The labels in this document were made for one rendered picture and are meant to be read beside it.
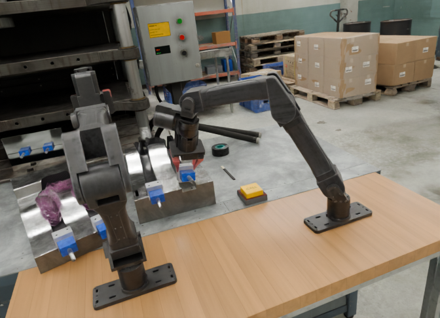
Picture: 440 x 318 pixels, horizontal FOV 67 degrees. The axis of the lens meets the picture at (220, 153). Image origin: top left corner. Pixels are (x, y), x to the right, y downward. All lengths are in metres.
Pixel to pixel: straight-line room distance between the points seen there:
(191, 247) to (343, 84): 4.10
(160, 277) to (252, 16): 7.57
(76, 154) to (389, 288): 1.75
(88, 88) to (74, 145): 0.28
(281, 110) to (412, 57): 4.90
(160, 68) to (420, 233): 1.40
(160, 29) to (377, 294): 1.75
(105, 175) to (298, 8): 8.18
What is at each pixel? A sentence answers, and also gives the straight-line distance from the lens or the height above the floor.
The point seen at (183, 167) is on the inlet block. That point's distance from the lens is 1.06.
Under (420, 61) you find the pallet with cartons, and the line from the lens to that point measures 5.83.
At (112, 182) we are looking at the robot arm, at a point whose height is 1.15.
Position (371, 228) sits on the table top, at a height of 0.80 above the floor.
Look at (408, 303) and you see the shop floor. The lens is 2.00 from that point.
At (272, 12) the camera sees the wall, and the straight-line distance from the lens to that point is 8.34.
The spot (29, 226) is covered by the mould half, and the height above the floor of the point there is 0.87.
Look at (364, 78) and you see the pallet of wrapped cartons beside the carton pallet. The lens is 5.03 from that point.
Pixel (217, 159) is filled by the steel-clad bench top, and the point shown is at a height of 0.80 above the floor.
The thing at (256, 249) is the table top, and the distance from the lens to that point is 0.94.
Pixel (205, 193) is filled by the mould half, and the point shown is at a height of 0.85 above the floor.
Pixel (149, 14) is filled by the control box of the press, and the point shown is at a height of 1.43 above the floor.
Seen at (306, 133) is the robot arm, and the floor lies 1.08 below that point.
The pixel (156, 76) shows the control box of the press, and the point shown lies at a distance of 1.85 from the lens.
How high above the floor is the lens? 1.40
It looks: 23 degrees down
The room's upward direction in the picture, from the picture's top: 7 degrees counter-clockwise
